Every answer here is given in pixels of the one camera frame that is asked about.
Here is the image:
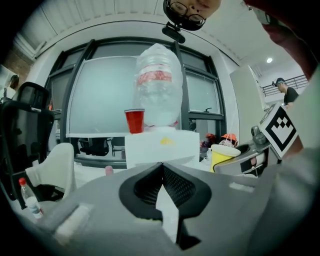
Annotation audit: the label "black-rimmed glasses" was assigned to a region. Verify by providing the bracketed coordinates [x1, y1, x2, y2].
[166, 0, 207, 26]

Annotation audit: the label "black office chair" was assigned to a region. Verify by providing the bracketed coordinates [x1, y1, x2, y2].
[0, 81, 56, 209]

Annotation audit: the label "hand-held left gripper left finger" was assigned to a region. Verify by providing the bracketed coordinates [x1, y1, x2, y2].
[37, 161, 181, 256]

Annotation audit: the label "frosted white panel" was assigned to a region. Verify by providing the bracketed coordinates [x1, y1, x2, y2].
[65, 55, 141, 139]

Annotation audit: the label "white water dispenser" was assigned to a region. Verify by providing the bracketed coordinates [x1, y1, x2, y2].
[124, 125, 201, 170]

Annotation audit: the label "person's face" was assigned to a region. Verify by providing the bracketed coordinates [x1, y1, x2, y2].
[163, 0, 223, 31]

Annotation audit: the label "large clear water bottle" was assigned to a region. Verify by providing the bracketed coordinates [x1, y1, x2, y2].
[131, 42, 185, 129]

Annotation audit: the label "person's right forearm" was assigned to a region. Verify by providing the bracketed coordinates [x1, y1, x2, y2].
[286, 136, 305, 160]

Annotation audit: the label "person's red shirt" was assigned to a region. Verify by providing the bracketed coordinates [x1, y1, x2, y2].
[243, 0, 320, 81]

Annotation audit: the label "red plastic cup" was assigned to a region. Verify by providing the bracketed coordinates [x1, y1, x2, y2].
[123, 108, 146, 135]

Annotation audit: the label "black metal railing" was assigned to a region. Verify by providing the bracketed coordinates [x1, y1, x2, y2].
[261, 74, 308, 98]

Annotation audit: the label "yellow cup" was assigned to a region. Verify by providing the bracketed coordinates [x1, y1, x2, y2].
[209, 144, 242, 173]

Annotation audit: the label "clear bottle with red cap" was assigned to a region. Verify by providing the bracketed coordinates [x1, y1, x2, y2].
[18, 177, 44, 220]

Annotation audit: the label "white ceiling pipes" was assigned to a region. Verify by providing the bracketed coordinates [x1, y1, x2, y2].
[13, 31, 48, 60]

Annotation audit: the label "black window frame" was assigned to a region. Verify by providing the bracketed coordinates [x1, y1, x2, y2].
[44, 36, 228, 169]

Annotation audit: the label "white window sill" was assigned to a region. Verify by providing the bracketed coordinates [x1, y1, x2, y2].
[73, 160, 129, 186]

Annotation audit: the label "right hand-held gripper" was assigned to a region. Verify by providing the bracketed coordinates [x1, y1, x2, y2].
[214, 103, 300, 177]

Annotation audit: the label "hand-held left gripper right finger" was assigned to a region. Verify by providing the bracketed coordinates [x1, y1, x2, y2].
[162, 148, 320, 256]

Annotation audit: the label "black head-worn camera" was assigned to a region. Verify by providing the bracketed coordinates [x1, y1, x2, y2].
[161, 21, 187, 44]

